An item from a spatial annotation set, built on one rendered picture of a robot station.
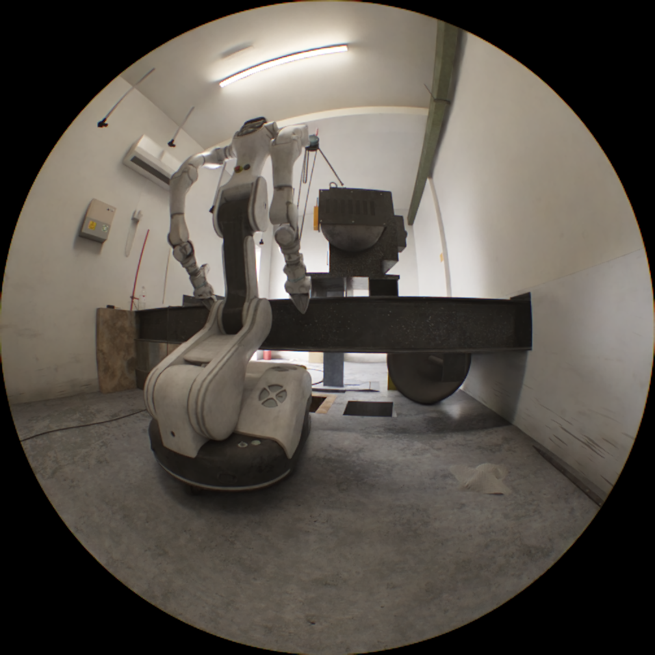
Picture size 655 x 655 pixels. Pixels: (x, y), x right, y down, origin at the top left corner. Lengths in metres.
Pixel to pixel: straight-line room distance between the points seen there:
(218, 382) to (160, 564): 0.50
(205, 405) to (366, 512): 0.51
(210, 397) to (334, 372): 1.59
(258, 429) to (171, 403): 0.25
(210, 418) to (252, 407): 0.20
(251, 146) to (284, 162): 0.37
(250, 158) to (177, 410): 0.98
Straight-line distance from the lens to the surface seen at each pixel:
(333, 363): 2.00
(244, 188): 0.95
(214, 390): 0.55
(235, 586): 0.56
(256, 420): 0.66
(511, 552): 0.67
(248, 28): 2.49
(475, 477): 0.83
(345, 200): 1.55
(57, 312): 2.00
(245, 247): 0.84
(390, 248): 1.58
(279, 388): 0.72
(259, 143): 1.10
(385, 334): 1.01
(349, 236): 1.41
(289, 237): 0.70
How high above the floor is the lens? 0.50
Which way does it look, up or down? 1 degrees up
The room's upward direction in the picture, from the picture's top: straight up
